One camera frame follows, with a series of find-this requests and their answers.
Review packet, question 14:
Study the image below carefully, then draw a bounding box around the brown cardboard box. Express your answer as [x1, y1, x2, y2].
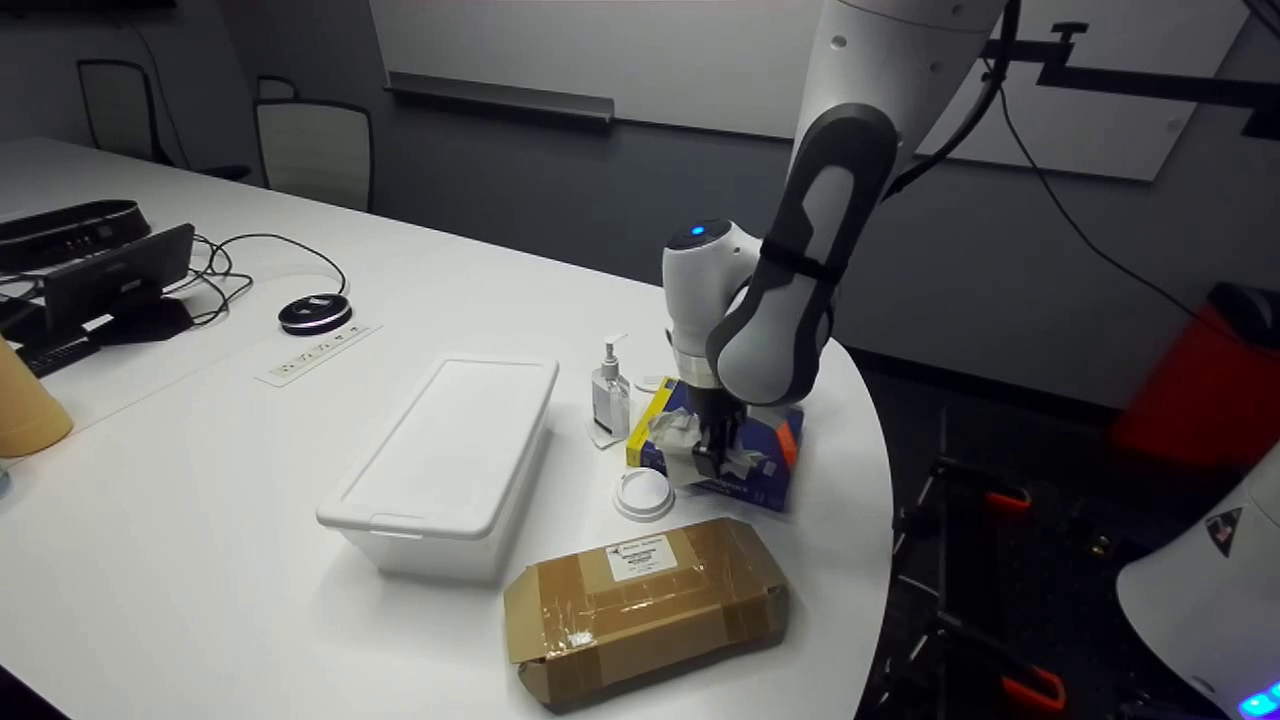
[500, 518, 792, 718]

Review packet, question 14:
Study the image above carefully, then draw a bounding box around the white plastic cup lid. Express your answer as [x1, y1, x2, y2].
[614, 466, 682, 524]

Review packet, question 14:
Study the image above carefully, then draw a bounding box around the orange clamp handle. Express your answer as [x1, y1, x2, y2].
[986, 481, 1038, 522]
[998, 666, 1073, 718]

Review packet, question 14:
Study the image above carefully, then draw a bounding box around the white paper tissue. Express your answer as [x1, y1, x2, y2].
[676, 446, 785, 494]

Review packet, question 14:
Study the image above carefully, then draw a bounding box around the black computer mouse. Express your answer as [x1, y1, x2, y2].
[278, 288, 356, 341]

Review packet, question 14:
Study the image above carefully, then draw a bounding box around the black tablet conference device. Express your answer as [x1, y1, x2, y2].
[0, 221, 201, 376]

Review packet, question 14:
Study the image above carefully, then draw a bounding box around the white wall whiteboard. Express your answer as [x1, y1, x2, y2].
[369, 0, 1251, 183]

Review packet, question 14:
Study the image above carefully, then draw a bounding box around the blue hardcover book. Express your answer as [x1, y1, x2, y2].
[623, 376, 809, 518]

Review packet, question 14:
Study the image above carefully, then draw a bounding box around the small clear spray bottle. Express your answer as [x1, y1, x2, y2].
[590, 341, 636, 454]

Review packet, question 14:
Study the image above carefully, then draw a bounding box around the grey mesh office chair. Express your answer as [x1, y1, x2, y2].
[75, 57, 173, 163]
[258, 98, 382, 211]
[258, 73, 306, 114]

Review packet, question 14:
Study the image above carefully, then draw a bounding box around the black robot cart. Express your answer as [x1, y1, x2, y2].
[863, 413, 1203, 720]

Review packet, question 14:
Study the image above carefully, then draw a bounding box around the black camera boom pole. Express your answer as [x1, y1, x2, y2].
[986, 18, 1280, 135]

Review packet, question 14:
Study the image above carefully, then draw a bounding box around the white lidded plastic box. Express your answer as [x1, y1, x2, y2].
[318, 353, 563, 589]

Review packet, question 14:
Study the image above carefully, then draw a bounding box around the thin black hanging cable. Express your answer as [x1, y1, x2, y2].
[998, 78, 1203, 324]

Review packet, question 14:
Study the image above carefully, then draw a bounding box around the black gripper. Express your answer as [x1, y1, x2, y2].
[690, 390, 752, 483]

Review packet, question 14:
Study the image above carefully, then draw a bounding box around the black table cable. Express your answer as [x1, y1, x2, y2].
[173, 227, 356, 324]

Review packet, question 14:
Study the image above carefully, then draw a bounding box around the grey whiteboard tray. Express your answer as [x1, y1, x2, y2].
[383, 73, 621, 127]

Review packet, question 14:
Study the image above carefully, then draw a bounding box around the white paper label strip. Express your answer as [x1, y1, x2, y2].
[258, 316, 383, 392]

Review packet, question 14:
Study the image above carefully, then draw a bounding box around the black speaker bar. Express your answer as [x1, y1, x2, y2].
[0, 197, 158, 275]

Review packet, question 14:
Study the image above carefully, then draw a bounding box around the red bin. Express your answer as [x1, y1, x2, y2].
[1113, 283, 1280, 476]

